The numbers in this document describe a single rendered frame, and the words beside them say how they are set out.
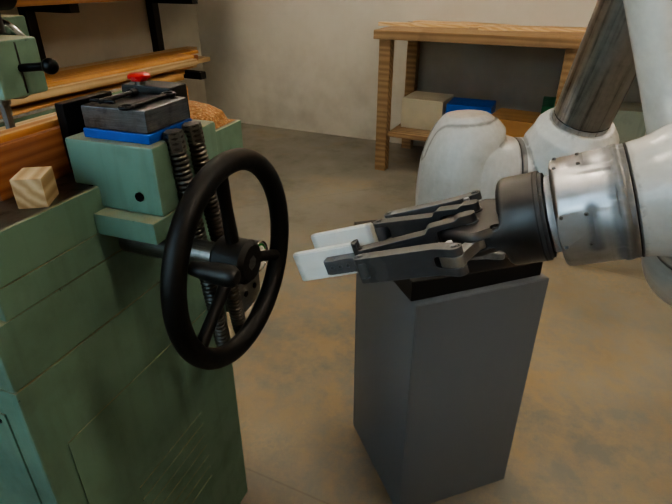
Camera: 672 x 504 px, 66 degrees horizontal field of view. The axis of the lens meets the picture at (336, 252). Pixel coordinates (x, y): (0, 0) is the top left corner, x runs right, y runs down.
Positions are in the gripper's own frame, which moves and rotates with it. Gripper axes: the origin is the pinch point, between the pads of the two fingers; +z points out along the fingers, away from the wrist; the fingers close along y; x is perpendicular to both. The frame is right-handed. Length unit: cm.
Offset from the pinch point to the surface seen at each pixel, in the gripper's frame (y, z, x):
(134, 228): -3.5, 27.9, -6.4
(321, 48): -342, 139, -26
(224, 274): 3.0, 11.9, -0.9
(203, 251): -7.2, 22.4, -0.4
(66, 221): 0.6, 33.3, -10.3
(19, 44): -9, 38, -32
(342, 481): -41, 44, 79
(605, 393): -99, -17, 102
